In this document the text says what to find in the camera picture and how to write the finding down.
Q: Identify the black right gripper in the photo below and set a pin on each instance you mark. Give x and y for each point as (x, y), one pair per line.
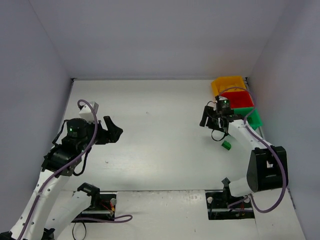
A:
(211, 121)

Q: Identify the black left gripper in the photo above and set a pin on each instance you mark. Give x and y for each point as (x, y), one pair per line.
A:
(102, 133)

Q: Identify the green red yellow lego stack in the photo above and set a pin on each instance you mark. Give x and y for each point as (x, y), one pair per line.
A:
(227, 145)

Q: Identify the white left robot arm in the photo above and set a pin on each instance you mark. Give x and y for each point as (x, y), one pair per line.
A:
(35, 223)

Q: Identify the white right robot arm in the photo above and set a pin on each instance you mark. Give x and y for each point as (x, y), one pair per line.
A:
(267, 167)

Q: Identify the yellow plastic bin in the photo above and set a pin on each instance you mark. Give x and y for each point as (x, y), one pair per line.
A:
(225, 82)

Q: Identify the red plastic bin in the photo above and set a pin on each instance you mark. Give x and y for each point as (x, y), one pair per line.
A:
(238, 99)

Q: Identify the green plastic bin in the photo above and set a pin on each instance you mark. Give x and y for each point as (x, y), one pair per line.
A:
(253, 119)

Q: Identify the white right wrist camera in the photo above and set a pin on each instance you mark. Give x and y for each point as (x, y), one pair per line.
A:
(220, 98)

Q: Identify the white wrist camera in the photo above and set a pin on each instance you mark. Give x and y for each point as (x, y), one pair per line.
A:
(85, 111)
(220, 98)

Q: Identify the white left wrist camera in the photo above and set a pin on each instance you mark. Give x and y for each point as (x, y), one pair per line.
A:
(85, 111)

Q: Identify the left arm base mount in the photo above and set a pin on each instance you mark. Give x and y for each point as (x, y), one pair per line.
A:
(103, 209)

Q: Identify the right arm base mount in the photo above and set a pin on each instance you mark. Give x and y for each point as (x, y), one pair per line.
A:
(223, 207)

